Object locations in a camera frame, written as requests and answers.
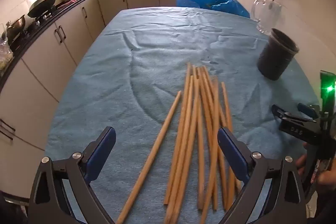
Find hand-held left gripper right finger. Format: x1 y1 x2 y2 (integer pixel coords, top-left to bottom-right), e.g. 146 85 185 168
217 127 308 224

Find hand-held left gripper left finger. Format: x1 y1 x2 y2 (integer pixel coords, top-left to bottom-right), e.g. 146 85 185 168
28 126 116 224

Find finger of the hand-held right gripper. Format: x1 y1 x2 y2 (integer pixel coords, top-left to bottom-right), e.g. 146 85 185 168
297 103 320 118
272 104 317 123

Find pile of wooden chopsticks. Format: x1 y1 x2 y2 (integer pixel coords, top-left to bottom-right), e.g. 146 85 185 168
116 62 242 224

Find black utensil holder cup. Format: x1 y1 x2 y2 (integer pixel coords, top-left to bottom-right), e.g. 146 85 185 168
257 28 300 81

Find person's right hand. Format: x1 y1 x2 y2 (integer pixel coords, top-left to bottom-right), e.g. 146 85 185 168
295 143 336 188

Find clear glass pitcher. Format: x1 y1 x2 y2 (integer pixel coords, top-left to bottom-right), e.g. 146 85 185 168
251 0 282 35

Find blue towel table cover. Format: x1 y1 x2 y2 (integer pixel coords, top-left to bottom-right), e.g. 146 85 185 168
45 7 319 224

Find beige base cabinets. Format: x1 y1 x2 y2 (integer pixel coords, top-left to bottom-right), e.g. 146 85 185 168
0 0 229 199

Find clear bag of food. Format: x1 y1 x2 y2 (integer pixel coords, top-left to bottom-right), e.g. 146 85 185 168
0 40 13 73

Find black gas stove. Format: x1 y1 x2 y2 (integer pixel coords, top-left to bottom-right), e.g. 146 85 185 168
25 9 58 31

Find steel cooking pot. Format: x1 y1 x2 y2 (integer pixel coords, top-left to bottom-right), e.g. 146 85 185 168
6 15 26 42

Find black wok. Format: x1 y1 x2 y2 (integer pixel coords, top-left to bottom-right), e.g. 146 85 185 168
28 0 70 18

